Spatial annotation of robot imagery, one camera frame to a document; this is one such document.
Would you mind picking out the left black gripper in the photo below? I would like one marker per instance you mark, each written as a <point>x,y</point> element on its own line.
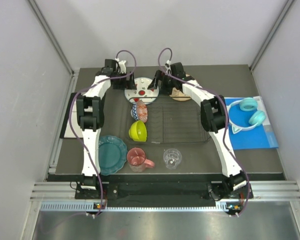
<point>126,85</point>

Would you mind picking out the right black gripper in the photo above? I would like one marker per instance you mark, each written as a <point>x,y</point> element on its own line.
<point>158,77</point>

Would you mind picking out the peach bird pattern plate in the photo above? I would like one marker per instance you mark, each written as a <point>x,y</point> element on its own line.
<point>178,95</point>

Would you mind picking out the white watermelon pattern plate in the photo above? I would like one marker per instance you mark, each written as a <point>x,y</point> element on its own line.
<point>142,92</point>

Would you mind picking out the blue red patterned bowl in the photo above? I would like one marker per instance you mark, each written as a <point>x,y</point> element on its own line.
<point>139,111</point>

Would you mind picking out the lime green bowl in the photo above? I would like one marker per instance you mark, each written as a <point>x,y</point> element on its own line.
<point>138,131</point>

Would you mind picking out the teal scalloped plate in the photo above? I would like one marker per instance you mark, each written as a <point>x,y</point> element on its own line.
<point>112,154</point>

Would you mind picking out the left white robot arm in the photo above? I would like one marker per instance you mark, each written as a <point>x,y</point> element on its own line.
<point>90,117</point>

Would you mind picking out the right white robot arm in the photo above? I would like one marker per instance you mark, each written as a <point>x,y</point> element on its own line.
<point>214,120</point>

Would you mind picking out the clear drinking glass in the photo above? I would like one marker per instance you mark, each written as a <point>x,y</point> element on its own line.
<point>172,158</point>

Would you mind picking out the pink glass mug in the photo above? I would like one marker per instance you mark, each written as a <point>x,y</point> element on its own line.
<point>137,160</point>

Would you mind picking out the blue folder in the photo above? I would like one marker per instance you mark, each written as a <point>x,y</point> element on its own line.
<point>249,126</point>

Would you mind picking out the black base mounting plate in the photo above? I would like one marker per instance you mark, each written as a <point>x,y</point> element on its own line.
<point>158,188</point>

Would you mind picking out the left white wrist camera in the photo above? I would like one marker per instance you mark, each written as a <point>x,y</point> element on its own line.
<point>121,66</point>

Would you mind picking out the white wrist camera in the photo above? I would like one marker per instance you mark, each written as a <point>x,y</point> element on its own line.
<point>167,65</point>
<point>121,66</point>

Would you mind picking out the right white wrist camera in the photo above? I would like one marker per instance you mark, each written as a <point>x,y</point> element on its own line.
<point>167,65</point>

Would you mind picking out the black wire dish rack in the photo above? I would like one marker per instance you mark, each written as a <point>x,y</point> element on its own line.
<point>174,122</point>

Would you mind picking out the grey slotted cable duct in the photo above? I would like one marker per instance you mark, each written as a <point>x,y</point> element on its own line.
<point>91,206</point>

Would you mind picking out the aluminium rail frame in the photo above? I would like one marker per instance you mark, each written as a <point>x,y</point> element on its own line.
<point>267,191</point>

